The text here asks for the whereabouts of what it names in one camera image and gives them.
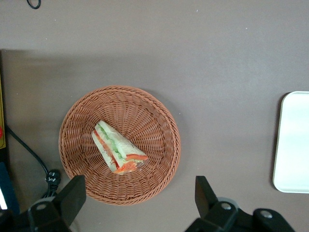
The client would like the black power cable with plug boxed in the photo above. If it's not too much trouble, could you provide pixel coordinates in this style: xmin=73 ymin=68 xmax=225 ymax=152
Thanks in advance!
xmin=5 ymin=125 xmax=61 ymax=201

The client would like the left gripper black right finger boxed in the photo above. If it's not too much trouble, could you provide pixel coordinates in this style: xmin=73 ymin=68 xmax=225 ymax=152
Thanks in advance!
xmin=185 ymin=175 xmax=242 ymax=232

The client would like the beige rectangular plastic tray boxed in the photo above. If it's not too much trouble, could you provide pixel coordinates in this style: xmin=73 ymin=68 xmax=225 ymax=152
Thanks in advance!
xmin=272 ymin=91 xmax=309 ymax=193

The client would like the thin black looped cable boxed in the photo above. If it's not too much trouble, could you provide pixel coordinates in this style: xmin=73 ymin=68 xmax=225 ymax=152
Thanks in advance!
xmin=26 ymin=0 xmax=42 ymax=10

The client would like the triangular sandwich with vegetables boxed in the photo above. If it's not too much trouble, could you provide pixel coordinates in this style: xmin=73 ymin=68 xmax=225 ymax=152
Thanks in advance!
xmin=91 ymin=120 xmax=149 ymax=175

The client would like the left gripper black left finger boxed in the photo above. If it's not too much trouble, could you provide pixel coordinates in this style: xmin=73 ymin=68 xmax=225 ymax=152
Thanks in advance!
xmin=28 ymin=175 xmax=87 ymax=232

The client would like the round brown wicker basket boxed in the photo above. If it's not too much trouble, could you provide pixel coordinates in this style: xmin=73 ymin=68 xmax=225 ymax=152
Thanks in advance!
xmin=58 ymin=85 xmax=181 ymax=206

